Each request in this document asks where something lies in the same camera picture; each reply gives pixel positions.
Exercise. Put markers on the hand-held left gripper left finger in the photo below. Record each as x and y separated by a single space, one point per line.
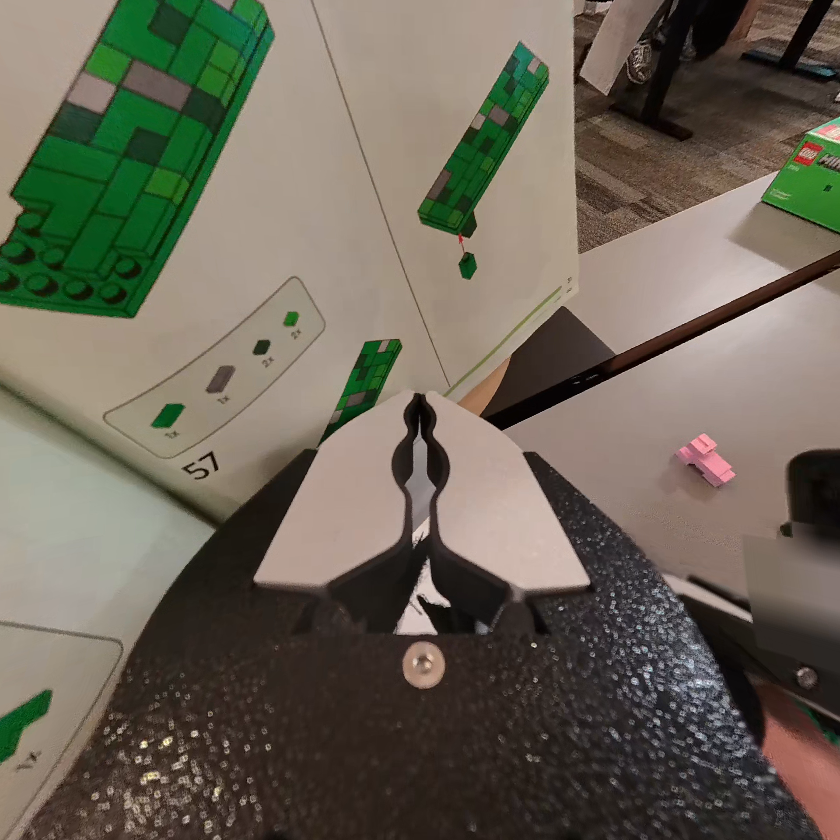
341 499

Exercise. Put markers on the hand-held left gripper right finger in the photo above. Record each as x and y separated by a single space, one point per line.
505 518

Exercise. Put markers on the brick building instruction booklet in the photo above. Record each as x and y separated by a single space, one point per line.
275 249

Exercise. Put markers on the person's right forearm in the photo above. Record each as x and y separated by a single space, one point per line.
800 774

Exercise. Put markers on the pink toy brick pig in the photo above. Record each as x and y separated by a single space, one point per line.
705 459

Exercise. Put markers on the green toy brick box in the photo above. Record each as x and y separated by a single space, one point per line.
807 190

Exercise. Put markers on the black table leg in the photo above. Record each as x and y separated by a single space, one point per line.
659 92
797 46

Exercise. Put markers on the white hanging sheet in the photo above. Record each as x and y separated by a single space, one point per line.
610 46

